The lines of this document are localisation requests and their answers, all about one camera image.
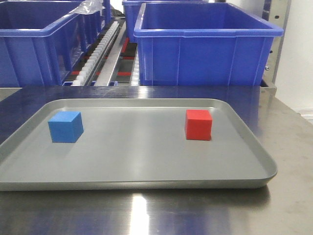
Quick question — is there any red foam cube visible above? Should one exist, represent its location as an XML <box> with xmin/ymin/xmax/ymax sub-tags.
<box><xmin>185</xmin><ymin>110</ymin><xmax>213</xmax><ymax>141</ymax></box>

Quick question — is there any blue foam cube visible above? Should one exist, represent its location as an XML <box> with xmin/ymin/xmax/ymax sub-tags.
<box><xmin>48</xmin><ymin>111</ymin><xmax>84</xmax><ymax>143</ymax></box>

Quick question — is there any blue plastic bin right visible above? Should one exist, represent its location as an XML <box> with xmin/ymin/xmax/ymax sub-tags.
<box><xmin>134</xmin><ymin>2</ymin><xmax>283</xmax><ymax>86</ymax></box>

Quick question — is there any blue plastic bin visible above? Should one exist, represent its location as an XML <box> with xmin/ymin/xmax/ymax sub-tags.
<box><xmin>122</xmin><ymin>0</ymin><xmax>201</xmax><ymax>43</ymax></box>
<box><xmin>134</xmin><ymin>2</ymin><xmax>283</xmax><ymax>86</ymax></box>
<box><xmin>0</xmin><ymin>0</ymin><xmax>103</xmax><ymax>87</ymax></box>

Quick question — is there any white roller conveyor track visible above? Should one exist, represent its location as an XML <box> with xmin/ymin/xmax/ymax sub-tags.
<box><xmin>71</xmin><ymin>21</ymin><xmax>119</xmax><ymax>86</ymax></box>

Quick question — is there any grey metal tray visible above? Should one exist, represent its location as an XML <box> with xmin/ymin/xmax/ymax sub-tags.
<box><xmin>0</xmin><ymin>98</ymin><xmax>277</xmax><ymax>191</ymax></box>

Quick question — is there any blue plastic bin rear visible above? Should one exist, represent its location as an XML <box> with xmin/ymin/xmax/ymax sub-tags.
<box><xmin>122</xmin><ymin>0</ymin><xmax>201</xmax><ymax>43</ymax></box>

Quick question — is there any clear plastic bag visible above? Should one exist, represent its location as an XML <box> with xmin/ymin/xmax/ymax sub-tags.
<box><xmin>71</xmin><ymin>0</ymin><xmax>105</xmax><ymax>15</ymax></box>

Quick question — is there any blue plastic bin left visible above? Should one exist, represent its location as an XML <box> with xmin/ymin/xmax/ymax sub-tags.
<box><xmin>0</xmin><ymin>0</ymin><xmax>103</xmax><ymax>87</ymax></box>

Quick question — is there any steel shelf upright post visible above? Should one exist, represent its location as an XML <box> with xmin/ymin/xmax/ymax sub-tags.
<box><xmin>262</xmin><ymin>0</ymin><xmax>291</xmax><ymax>88</ymax></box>

